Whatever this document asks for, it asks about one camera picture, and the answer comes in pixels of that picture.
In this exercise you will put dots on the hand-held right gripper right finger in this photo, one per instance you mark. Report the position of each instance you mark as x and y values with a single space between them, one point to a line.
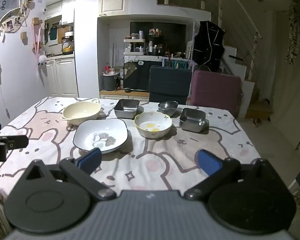
208 162

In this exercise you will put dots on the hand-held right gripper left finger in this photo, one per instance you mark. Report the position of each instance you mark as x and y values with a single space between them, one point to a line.
91 158

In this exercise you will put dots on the white dark-rimmed floral plate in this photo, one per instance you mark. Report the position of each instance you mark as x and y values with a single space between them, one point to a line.
100 135

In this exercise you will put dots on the square steel container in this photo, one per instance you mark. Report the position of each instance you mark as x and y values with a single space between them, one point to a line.
192 120
126 107

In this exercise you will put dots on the round steel bowl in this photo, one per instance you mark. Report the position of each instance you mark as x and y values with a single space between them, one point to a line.
167 106

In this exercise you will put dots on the bear printed tablecloth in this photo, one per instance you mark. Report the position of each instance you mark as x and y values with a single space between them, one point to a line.
152 160

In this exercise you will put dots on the pair of shoes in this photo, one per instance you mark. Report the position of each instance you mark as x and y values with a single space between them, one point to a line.
255 121

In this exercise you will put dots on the maroon chair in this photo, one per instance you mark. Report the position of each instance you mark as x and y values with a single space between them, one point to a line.
215 90

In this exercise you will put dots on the brown low box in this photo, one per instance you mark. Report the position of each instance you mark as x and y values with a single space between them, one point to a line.
260 108

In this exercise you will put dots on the small black round object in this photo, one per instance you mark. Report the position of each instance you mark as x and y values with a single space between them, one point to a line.
127 90

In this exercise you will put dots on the grey trash bin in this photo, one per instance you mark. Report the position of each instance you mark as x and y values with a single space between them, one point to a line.
110 82

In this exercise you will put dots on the white base kitchen cabinet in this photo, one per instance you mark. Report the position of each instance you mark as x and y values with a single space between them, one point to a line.
62 77

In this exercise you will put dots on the white plush pendant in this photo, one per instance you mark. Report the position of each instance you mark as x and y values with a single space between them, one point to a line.
42 60

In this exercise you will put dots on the dark blue chair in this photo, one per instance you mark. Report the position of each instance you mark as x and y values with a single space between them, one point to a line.
170 82

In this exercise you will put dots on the teal sign plate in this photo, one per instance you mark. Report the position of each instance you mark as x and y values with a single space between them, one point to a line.
176 63

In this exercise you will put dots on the white staircase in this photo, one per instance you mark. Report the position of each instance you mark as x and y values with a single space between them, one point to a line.
237 62

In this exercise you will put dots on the glass tank with yellow item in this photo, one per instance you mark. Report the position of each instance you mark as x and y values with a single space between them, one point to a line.
68 46

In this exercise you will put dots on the teal cutting board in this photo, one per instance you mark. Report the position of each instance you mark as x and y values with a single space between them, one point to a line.
53 33

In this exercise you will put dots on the black hanging jacket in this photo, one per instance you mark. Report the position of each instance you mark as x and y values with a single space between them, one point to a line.
207 47

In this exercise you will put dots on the white bottle rack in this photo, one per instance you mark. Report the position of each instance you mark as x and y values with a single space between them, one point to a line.
135 46

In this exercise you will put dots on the white upper kitchen cabinet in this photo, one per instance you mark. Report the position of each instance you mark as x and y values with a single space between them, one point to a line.
62 7

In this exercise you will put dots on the floral curtain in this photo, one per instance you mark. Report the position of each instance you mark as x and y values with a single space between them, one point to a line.
293 32

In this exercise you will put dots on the white overhead cabinet door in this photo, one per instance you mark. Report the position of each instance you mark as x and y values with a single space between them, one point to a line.
114 0

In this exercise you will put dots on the panda wall poster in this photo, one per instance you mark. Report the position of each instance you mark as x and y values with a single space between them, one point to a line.
2 7

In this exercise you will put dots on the black wall board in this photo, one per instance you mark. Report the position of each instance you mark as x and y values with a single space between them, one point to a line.
175 28

